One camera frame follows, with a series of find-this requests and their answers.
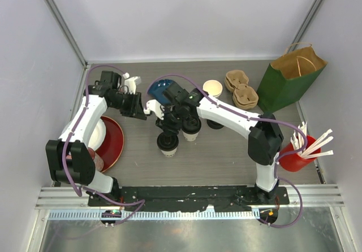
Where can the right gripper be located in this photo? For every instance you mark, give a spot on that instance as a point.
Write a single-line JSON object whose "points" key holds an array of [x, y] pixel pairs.
{"points": [[167, 126]]}

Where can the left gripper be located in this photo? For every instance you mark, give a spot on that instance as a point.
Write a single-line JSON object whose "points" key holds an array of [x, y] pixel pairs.
{"points": [[136, 109]]}

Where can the white paper cup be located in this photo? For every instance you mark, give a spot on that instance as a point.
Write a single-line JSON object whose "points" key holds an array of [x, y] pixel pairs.
{"points": [[169, 153], [190, 136]]}

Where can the stack of black lids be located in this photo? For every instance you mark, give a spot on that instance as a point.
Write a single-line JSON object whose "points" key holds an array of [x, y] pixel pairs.
{"points": [[214, 125]]}

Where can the stack of white paper cups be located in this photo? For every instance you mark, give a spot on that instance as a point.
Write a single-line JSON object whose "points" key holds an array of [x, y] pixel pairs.
{"points": [[213, 88]]}

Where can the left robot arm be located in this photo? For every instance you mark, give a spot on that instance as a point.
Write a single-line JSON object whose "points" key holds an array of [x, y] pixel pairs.
{"points": [[68, 157]]}

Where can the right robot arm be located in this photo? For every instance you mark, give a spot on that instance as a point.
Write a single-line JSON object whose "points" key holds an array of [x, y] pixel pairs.
{"points": [[262, 133]]}

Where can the blue ceramic dish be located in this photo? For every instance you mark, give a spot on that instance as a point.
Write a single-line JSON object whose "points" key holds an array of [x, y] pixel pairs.
{"points": [[157, 88]]}

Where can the red plate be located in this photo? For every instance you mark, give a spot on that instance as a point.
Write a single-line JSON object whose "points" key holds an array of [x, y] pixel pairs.
{"points": [[113, 144]]}

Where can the white bowl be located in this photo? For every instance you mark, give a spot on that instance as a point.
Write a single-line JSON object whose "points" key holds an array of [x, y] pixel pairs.
{"points": [[98, 135]]}

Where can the pink patterned cup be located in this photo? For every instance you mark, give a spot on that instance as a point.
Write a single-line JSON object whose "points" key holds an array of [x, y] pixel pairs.
{"points": [[98, 161]]}

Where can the stack of cardboard cup carriers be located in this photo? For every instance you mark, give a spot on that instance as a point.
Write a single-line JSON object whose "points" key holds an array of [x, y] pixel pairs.
{"points": [[243, 96]]}

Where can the red cup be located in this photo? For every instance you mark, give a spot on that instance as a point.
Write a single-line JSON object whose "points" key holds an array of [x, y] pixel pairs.
{"points": [[294, 162]]}

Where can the green paper bag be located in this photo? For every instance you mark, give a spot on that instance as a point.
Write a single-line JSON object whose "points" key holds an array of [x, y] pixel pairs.
{"points": [[287, 78]]}

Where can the paper wrapped straw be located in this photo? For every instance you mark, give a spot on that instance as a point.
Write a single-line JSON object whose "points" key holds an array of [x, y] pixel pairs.
{"points": [[317, 155], [319, 143], [297, 140]]}

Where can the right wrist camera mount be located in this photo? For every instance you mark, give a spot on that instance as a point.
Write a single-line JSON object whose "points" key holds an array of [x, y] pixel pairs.
{"points": [[154, 107]]}

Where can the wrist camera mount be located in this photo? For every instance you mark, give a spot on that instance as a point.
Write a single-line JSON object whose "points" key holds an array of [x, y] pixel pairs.
{"points": [[154, 107], [130, 83]]}

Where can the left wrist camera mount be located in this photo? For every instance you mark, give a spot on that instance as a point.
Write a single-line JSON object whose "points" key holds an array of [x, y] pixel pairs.
{"points": [[130, 83]]}

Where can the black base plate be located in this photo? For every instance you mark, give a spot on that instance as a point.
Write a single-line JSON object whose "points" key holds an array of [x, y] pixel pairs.
{"points": [[197, 198]]}

